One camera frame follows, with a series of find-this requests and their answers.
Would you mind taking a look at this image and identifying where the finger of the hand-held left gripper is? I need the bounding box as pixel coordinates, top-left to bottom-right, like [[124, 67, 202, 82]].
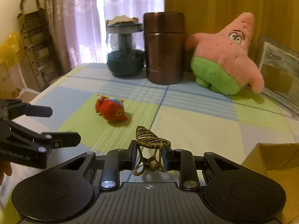
[[0, 119, 81, 154], [0, 99, 53, 120]]

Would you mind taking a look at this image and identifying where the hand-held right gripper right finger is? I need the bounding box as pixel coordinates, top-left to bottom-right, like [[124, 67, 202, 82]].
[[162, 141, 242, 191]]

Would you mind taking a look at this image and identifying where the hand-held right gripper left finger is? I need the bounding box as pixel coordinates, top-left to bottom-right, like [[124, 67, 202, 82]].
[[58, 140, 139, 191]]

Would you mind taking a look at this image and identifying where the gold brown hair claw clip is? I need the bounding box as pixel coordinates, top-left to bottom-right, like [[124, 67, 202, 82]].
[[133, 125, 171, 176]]

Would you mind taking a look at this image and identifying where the brown cardboard box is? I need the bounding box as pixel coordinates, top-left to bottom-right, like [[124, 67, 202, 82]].
[[241, 142, 299, 217]]

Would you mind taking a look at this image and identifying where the person's left hand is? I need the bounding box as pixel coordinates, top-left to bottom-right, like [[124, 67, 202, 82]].
[[0, 161, 13, 186]]

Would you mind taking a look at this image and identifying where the brown cardboard carton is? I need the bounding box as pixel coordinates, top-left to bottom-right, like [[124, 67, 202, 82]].
[[0, 61, 24, 96]]

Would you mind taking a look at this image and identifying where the checked tablecloth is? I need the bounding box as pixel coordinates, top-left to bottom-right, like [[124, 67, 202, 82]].
[[0, 62, 299, 224]]

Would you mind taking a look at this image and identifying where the red toy figure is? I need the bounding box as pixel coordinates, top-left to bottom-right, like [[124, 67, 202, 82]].
[[95, 94, 129, 123]]

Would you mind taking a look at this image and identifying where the folding step ladder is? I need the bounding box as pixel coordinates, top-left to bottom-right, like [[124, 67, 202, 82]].
[[17, 0, 63, 91]]

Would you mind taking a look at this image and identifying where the yellow plastic bag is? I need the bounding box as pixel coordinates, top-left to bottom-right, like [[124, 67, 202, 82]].
[[0, 32, 24, 69]]

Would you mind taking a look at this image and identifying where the glass teapot with dark base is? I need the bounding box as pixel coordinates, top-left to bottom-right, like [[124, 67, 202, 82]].
[[106, 15, 146, 77]]

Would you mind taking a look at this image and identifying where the lilac lace curtain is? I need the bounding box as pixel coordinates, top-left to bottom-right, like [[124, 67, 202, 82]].
[[43, 0, 165, 75]]

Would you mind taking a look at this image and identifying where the brown metal thermos jar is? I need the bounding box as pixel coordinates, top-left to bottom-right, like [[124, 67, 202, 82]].
[[143, 12, 187, 85]]

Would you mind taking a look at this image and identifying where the pink star plush toy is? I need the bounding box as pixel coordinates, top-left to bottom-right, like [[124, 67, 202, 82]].
[[186, 12, 265, 96]]

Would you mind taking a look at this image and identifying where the glass picture frame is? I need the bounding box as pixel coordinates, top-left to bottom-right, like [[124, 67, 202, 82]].
[[256, 35, 299, 118]]

